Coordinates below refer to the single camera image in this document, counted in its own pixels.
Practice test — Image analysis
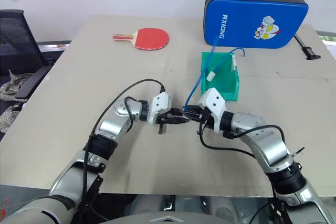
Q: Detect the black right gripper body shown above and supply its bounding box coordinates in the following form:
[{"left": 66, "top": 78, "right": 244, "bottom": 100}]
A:
[{"left": 197, "top": 108, "right": 211, "bottom": 130}]

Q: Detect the black mesh office chair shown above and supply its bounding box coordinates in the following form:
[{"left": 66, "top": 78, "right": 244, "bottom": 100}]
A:
[{"left": 0, "top": 9, "right": 72, "bottom": 102}]

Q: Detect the blue padded kick shield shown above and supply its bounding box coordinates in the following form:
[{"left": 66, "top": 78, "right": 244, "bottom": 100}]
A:
[{"left": 202, "top": 0, "right": 309, "bottom": 49}]

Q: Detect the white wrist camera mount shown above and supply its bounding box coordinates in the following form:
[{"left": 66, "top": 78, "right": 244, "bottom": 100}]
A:
[
  {"left": 198, "top": 87, "right": 227, "bottom": 132},
  {"left": 146, "top": 92, "right": 173, "bottom": 125}
]

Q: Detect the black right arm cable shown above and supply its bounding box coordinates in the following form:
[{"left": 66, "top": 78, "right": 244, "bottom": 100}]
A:
[{"left": 197, "top": 108, "right": 292, "bottom": 157}]

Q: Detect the plaid cloth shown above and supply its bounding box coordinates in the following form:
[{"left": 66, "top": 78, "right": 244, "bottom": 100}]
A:
[{"left": 0, "top": 69, "right": 35, "bottom": 134}]

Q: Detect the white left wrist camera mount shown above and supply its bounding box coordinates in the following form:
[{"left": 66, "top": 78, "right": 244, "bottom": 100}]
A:
[{"left": 146, "top": 92, "right": 173, "bottom": 125}]

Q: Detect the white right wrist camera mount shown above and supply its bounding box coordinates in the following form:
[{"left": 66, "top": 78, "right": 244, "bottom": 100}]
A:
[{"left": 198, "top": 87, "right": 227, "bottom": 132}]

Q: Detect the green plastic bin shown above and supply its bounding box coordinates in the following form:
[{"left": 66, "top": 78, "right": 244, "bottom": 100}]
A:
[{"left": 199, "top": 51, "right": 241, "bottom": 102}]

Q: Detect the black clamp tool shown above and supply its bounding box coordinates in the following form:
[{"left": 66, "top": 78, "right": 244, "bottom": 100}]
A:
[{"left": 293, "top": 34, "right": 321, "bottom": 61}]

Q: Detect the thin blue cable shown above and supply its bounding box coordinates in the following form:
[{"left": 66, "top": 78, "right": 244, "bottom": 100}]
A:
[{"left": 208, "top": 31, "right": 222, "bottom": 74}]

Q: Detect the red table tennis paddle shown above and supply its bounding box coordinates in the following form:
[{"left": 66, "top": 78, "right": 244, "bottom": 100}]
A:
[{"left": 113, "top": 27, "right": 171, "bottom": 51}]

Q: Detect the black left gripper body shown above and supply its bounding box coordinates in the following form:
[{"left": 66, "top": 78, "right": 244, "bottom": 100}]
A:
[{"left": 154, "top": 113, "right": 172, "bottom": 135}]

